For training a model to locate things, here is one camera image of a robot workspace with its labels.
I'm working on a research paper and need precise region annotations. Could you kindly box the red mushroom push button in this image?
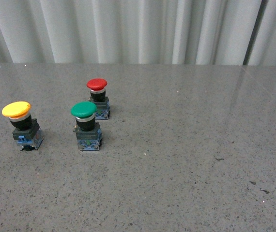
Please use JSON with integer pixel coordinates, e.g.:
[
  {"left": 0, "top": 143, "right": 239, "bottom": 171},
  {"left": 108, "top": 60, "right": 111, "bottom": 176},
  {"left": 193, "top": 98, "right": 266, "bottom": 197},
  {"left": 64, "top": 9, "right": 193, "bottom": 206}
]
[{"left": 86, "top": 78, "right": 110, "bottom": 120}]

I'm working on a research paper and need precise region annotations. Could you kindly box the yellow mushroom push button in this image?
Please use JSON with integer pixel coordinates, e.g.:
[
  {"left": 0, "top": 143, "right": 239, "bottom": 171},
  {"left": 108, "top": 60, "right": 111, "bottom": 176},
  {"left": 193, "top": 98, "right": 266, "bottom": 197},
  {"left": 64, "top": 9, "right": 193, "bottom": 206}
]
[{"left": 2, "top": 101, "right": 44, "bottom": 151}]

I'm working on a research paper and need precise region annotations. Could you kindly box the white pleated curtain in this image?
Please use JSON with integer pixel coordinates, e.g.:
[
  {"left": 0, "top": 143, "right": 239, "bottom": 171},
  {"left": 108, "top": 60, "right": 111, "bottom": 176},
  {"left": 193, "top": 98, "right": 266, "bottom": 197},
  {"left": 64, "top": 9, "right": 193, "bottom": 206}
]
[{"left": 0, "top": 0, "right": 276, "bottom": 65}]

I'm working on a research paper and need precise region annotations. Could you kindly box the green mushroom push button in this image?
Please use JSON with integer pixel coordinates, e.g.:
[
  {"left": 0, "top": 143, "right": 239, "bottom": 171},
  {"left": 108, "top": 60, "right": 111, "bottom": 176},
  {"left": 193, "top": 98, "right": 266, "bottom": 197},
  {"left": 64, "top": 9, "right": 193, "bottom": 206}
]
[{"left": 71, "top": 101, "right": 102, "bottom": 151}]

